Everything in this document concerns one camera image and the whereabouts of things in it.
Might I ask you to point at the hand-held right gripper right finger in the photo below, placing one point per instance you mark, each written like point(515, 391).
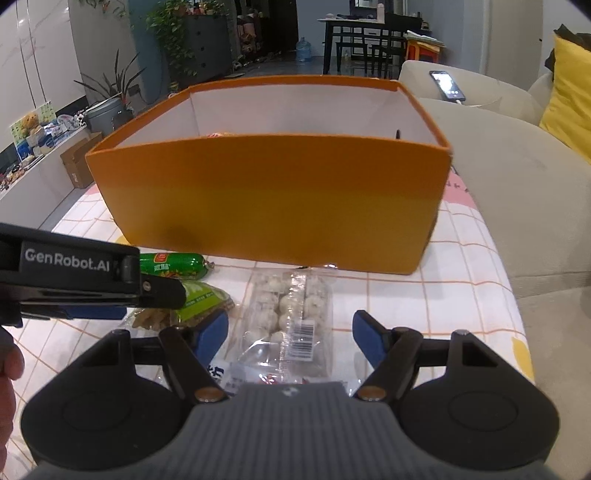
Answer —
point(369, 339)

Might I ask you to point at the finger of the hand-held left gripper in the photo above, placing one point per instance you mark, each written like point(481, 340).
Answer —
point(92, 313)
point(157, 293)

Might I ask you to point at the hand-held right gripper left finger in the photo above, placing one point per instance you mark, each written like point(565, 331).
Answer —
point(211, 334)

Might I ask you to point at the green sausage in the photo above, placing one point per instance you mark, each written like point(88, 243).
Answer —
point(180, 264)

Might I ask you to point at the green snack packet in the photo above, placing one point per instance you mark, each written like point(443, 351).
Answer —
point(203, 297)

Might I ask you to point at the white label spicy strip packet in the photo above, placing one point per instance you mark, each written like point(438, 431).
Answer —
point(221, 376)

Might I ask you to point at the clear packet of white balls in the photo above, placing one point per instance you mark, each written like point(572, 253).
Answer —
point(277, 304)

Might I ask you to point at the orange cardboard box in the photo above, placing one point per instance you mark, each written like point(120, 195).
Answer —
point(277, 207)

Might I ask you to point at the person's left hand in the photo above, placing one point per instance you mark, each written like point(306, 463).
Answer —
point(9, 364)

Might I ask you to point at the brown cardboard box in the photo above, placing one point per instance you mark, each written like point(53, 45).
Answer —
point(78, 161)

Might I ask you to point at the group of toys and figurines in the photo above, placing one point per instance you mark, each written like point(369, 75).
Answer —
point(37, 138)

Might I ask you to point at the grey trash bin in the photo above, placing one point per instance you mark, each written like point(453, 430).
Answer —
point(108, 115)

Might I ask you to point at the long leaf potted plant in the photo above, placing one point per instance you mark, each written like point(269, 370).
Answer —
point(115, 85)

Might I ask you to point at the beige sofa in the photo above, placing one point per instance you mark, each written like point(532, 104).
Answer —
point(508, 184)

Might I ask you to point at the climbing green plant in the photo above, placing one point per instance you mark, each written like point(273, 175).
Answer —
point(171, 37)

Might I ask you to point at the grey cabinet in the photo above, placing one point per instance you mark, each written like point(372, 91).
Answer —
point(210, 46)

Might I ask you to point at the hanging green plant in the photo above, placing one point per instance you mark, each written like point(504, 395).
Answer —
point(108, 5)

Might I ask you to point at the smartphone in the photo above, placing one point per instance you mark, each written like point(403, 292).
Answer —
point(447, 85)

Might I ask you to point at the shelf with plush toys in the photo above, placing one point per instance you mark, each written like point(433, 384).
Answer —
point(251, 37)

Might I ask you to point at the blue water jug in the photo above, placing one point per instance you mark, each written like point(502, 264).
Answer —
point(304, 50)

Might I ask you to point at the dark dining chair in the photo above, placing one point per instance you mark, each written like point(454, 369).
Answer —
point(353, 50)
point(385, 55)

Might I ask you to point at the orange stool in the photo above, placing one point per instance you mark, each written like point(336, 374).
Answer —
point(421, 50)

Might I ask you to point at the stack of papers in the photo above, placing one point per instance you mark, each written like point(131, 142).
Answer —
point(425, 37)

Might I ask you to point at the yellow cushion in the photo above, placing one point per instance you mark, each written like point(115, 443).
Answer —
point(570, 101)

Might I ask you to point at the dark dining table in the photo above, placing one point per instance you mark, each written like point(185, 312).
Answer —
point(351, 22)

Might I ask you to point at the white bottle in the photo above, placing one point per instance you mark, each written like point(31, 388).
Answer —
point(381, 13)

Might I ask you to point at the dark blanket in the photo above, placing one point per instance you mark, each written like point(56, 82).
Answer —
point(570, 41)

